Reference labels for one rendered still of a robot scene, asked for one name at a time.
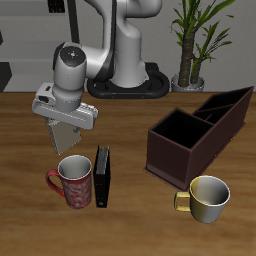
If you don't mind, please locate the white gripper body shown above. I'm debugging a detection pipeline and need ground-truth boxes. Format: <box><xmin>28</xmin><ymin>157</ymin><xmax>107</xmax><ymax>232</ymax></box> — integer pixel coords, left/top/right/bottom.
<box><xmin>31</xmin><ymin>98</ymin><xmax>100</xmax><ymax>131</ymax></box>

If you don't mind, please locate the pale yellow book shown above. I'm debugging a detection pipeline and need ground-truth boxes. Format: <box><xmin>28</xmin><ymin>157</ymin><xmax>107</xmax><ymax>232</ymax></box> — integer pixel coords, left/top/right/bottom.
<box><xmin>46</xmin><ymin>119</ymin><xmax>83</xmax><ymax>156</ymax></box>

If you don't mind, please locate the black book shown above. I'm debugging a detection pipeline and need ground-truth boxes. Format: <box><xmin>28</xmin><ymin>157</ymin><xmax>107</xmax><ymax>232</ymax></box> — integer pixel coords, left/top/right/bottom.
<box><xmin>93</xmin><ymin>144</ymin><xmax>112</xmax><ymax>209</ymax></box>

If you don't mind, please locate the dark brown desk caddy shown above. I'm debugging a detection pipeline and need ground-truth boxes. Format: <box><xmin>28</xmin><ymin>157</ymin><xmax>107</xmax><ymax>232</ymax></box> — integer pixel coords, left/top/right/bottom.
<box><xmin>143</xmin><ymin>85</ymin><xmax>255</xmax><ymax>192</ymax></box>

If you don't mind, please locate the red patterned mug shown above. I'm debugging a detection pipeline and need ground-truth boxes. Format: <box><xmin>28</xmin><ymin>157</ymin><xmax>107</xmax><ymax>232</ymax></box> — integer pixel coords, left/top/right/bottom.
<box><xmin>45</xmin><ymin>154</ymin><xmax>94</xmax><ymax>211</ymax></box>

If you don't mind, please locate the green pot plant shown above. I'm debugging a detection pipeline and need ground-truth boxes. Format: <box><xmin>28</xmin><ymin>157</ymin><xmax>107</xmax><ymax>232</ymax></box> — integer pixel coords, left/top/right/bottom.
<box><xmin>169</xmin><ymin>0</ymin><xmax>237</xmax><ymax>94</ymax></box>

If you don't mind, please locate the yellow and white mug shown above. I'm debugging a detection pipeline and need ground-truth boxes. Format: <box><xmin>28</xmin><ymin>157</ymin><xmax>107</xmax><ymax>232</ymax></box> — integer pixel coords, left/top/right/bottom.
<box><xmin>173</xmin><ymin>175</ymin><xmax>232</xmax><ymax>225</ymax></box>

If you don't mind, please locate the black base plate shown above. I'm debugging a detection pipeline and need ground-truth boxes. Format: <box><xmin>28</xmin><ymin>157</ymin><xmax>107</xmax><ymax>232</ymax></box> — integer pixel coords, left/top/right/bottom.
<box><xmin>86</xmin><ymin>62</ymin><xmax>171</xmax><ymax>100</ymax></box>

